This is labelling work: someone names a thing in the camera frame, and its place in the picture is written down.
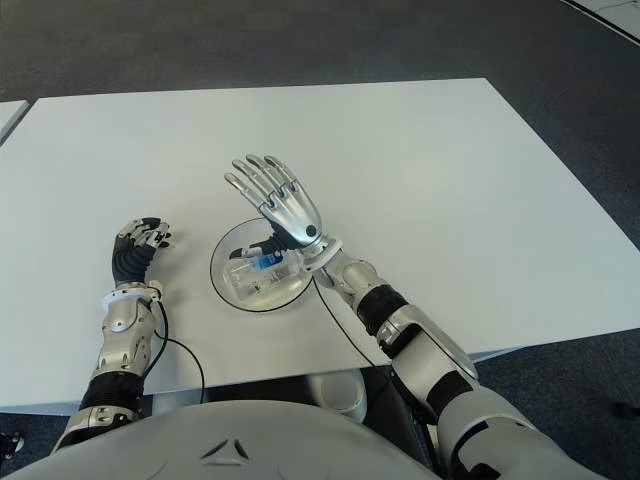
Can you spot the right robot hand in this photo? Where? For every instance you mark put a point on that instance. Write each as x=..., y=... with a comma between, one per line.
x=292, y=210

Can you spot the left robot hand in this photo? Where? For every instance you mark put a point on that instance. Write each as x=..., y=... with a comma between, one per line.
x=130, y=260

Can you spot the clear plastic water bottle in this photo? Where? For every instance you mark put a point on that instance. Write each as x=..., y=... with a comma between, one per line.
x=260, y=280

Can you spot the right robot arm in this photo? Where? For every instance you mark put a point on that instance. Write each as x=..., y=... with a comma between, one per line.
x=425, y=340

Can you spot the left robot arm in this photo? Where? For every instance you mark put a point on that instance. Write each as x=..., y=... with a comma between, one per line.
x=120, y=340

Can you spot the white plate with black rim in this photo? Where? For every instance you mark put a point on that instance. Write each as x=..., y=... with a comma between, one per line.
x=232, y=240

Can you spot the white table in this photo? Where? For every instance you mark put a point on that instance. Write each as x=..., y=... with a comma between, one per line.
x=7, y=120

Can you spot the white robot pelvis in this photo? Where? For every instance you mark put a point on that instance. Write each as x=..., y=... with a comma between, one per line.
x=340, y=395

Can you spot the grey robot torso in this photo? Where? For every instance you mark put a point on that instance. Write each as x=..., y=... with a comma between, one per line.
x=225, y=445

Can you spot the black support stand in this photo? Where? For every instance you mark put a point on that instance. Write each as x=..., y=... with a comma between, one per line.
x=395, y=400

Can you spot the black stand foot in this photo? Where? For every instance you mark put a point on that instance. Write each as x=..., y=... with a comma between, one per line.
x=11, y=445

